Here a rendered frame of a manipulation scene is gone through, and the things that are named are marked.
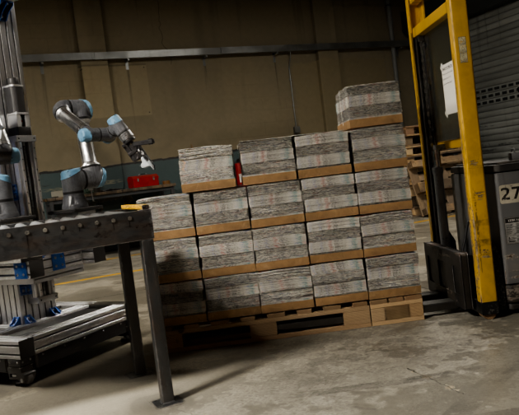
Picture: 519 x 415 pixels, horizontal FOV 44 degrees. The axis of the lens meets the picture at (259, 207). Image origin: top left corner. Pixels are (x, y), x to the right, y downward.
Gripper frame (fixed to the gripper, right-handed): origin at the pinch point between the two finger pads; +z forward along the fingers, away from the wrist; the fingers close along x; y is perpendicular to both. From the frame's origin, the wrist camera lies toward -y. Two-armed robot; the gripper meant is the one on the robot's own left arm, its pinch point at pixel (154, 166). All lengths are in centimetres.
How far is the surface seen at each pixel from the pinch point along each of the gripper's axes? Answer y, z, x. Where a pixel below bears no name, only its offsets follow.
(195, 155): -22.6, 9.7, 20.0
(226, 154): -35.5, 18.8, 20.2
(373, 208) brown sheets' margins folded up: -81, 89, 19
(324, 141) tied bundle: -82, 44, 18
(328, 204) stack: -63, 73, 18
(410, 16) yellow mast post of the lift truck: -177, 17, -37
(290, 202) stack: -47, 60, 18
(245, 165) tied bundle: -41, 29, 18
